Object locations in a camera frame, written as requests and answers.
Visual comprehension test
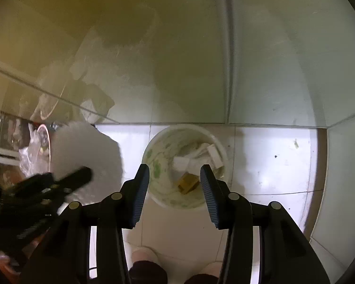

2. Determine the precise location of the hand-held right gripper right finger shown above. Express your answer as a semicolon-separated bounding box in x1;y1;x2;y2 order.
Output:
200;164;332;284

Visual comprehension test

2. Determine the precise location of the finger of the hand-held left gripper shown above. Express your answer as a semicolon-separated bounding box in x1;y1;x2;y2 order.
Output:
15;166;93;196

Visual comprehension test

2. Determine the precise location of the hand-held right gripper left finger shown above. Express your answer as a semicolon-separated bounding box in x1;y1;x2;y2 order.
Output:
19;163;151;284

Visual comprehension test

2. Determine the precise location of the white cardboard box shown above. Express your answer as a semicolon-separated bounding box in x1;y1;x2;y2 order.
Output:
195;143;222;169

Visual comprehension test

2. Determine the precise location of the white tissue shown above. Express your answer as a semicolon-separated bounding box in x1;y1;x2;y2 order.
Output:
173;154;200;174

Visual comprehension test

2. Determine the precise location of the white bowl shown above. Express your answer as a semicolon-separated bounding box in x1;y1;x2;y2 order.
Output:
141;124;229;210

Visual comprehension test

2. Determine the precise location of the clear plastic bag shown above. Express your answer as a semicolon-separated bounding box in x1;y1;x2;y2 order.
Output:
19;130;51;176

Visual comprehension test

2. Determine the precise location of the red rimmed plate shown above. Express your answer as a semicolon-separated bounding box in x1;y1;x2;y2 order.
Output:
35;124;53;173

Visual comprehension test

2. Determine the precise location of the person's right leg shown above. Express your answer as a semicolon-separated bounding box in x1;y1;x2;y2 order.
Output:
186;262;225;284

